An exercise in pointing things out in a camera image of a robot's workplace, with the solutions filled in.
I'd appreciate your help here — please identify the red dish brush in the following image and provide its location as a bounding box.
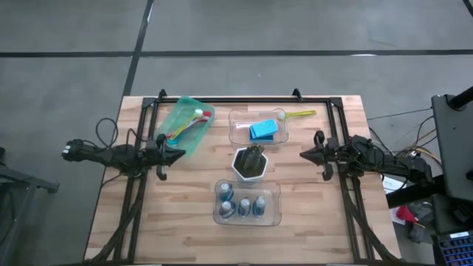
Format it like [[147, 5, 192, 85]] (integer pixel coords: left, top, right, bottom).
[[166, 110, 214, 143]]

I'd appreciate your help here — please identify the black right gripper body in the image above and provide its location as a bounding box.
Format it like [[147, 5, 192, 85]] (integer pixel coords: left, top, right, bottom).
[[313, 129, 351, 182]]

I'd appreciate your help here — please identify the bundle of floor cables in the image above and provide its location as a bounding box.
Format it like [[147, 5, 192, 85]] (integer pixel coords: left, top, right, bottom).
[[367, 109, 444, 167]]

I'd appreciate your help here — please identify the white hexagonal plant pot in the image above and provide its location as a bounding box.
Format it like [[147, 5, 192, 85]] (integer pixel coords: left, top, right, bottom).
[[231, 146, 269, 185]]

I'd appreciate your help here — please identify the green cactus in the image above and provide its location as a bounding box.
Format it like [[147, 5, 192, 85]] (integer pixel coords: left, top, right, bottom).
[[235, 143, 265, 177]]

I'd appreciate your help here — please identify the white paper sheet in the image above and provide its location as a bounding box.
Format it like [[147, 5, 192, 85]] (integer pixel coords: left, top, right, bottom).
[[382, 176, 407, 195]]

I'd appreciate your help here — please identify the blue dish soap bottle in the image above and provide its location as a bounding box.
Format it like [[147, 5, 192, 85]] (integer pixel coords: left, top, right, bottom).
[[218, 200, 237, 219], [252, 194, 267, 217], [218, 183, 234, 202], [237, 197, 251, 219]]

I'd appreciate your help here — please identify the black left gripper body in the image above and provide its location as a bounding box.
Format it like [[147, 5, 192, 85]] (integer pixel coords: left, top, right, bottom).
[[146, 132, 169, 182]]

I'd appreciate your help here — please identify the clear plastic bin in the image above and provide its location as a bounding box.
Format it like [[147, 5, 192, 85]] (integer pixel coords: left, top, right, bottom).
[[228, 107, 290, 146], [212, 179, 283, 227]]

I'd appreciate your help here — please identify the black aluminium table frame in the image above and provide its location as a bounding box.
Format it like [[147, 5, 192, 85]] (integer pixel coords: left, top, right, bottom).
[[86, 88, 398, 264]]

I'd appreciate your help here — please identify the teal translucent plastic bin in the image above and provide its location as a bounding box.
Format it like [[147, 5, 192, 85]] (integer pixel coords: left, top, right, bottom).
[[157, 95, 217, 158]]

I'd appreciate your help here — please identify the grey metal stand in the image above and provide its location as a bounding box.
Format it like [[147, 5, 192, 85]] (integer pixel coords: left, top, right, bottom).
[[0, 146, 60, 266]]

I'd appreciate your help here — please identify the black equipment cart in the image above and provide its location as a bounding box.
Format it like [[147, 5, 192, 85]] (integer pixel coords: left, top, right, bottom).
[[431, 86, 473, 202]]

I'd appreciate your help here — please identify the backlit computer keyboard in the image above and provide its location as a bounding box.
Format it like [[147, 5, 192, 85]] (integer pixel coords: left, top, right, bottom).
[[431, 231, 473, 266]]

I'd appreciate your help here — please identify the red cloth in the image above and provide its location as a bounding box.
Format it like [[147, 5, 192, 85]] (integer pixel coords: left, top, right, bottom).
[[395, 205, 419, 224]]

